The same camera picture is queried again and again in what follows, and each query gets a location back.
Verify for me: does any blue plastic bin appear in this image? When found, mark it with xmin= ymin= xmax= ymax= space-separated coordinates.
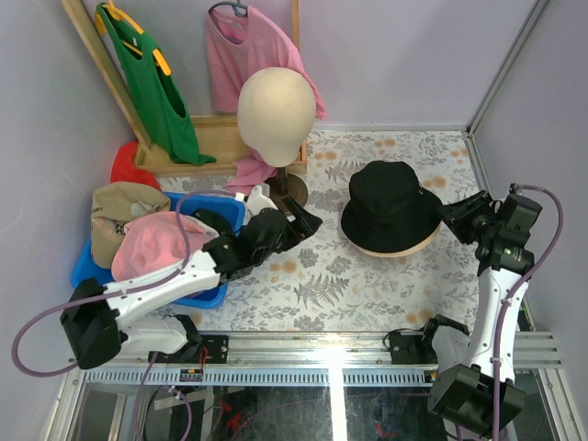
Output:
xmin=70 ymin=194 xmax=246 ymax=309

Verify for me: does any beige straw hat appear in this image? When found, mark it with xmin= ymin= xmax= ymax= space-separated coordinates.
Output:
xmin=352 ymin=222 xmax=442 ymax=258

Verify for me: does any black bucket hat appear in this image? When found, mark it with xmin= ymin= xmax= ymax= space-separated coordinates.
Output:
xmin=340 ymin=161 xmax=442 ymax=254

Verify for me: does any pink bucket hat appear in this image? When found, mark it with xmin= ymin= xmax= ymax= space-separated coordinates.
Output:
xmin=111 ymin=211 xmax=219 ymax=281

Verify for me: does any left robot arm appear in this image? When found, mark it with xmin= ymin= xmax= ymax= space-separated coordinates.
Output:
xmin=60 ymin=197 xmax=322 ymax=369

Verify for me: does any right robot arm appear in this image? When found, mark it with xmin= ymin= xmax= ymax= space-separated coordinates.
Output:
xmin=401 ymin=188 xmax=542 ymax=439

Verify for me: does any dark round mannequin stand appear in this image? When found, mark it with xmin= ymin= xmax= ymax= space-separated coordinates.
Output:
xmin=266 ymin=167 xmax=308 ymax=213

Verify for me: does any floral table mat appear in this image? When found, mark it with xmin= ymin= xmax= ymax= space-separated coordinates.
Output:
xmin=155 ymin=131 xmax=478 ymax=332

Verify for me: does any wooden clothes rack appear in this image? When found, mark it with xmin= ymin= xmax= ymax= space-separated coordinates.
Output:
xmin=60 ymin=0 xmax=308 ymax=178

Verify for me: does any beige mannequin head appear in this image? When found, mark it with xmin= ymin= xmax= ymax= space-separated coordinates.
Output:
xmin=236 ymin=67 xmax=316 ymax=167

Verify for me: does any red cloth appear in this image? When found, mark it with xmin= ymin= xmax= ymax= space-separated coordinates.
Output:
xmin=110 ymin=141 xmax=161 ymax=190

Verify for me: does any beige cap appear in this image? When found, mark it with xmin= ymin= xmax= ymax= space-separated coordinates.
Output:
xmin=91 ymin=181 xmax=171 ymax=269

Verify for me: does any green tank top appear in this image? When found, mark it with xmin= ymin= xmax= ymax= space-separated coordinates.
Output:
xmin=96 ymin=3 xmax=216 ymax=166

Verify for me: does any pink t-shirt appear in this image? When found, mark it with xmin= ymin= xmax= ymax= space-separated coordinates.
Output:
xmin=206 ymin=6 xmax=326 ymax=194

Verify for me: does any blue-grey hanger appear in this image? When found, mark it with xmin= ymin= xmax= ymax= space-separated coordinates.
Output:
xmin=209 ymin=1 xmax=248 ymax=17

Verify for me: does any yellow hanger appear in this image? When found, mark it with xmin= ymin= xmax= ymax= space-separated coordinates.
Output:
xmin=95 ymin=1 xmax=172 ymax=76

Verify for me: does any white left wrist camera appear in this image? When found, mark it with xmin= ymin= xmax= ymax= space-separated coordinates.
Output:
xmin=234 ymin=184 xmax=277 ymax=216

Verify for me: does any aluminium mounting rail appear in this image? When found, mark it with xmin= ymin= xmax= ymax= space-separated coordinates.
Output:
xmin=68 ymin=330 xmax=561 ymax=388

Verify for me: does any aluminium corner post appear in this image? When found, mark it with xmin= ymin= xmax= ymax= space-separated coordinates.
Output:
xmin=465 ymin=0 xmax=552 ymax=138

